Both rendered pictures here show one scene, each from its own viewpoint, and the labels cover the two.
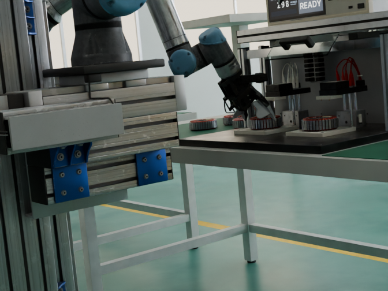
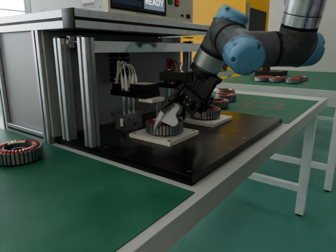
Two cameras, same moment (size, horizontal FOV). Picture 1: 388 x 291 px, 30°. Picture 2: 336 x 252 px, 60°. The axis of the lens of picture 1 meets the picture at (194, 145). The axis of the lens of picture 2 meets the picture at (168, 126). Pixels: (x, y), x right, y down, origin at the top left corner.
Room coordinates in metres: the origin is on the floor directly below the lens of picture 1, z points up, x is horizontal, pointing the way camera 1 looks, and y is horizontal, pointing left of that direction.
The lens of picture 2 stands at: (2.60, 0.57, 1.02)
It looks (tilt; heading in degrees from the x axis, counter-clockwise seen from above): 15 degrees down; 254
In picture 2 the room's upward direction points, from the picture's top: straight up
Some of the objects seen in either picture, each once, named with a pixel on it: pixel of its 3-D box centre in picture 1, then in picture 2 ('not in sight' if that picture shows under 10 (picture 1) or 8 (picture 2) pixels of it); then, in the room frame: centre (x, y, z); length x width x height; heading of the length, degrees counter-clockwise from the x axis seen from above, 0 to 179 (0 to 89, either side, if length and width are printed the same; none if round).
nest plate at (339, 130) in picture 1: (320, 131); (204, 118); (2.19, -0.39, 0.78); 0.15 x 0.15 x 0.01; 37
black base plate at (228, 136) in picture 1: (295, 135); (182, 129); (2.29, -0.33, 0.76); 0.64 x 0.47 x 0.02; 37
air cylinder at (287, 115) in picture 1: (295, 118); (129, 120); (2.47, -0.36, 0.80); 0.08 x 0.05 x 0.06; 37
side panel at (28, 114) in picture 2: not in sight; (22, 86); (2.78, -0.44, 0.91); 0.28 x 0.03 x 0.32; 127
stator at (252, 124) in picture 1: (265, 122); (164, 125); (2.38, -0.24, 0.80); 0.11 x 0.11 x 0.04
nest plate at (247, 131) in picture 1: (265, 129); (164, 133); (2.38, -0.24, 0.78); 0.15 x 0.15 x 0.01; 37
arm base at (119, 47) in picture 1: (100, 44); not in sight; (1.80, 0.21, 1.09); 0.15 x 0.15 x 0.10
